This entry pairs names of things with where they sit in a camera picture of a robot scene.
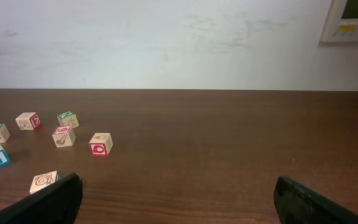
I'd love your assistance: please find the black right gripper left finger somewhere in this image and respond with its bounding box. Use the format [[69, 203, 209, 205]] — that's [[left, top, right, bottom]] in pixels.
[[0, 173, 83, 224]]

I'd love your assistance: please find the red C wooden block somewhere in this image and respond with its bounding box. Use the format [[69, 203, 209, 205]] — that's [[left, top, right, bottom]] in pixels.
[[29, 170, 60, 194]]

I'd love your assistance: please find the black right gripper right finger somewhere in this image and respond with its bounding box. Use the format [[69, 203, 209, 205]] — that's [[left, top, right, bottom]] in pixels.
[[273, 176, 358, 224]]

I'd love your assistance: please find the red 9 wooden block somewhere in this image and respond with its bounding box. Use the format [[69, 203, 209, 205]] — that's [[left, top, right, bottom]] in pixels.
[[52, 126, 76, 147]]

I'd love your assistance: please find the red A wooden block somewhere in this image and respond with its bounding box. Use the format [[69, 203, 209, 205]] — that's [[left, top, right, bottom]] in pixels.
[[89, 133, 113, 157]]

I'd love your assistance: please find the green N wooden block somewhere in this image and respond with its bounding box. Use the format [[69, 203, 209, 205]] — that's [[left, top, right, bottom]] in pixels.
[[57, 111, 79, 128]]

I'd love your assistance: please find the beige wall control panel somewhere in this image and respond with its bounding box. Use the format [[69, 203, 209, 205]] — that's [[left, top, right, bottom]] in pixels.
[[320, 0, 358, 43]]

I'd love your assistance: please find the plain top wooden block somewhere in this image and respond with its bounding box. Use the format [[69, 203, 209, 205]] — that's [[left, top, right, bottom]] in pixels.
[[16, 112, 42, 131]]

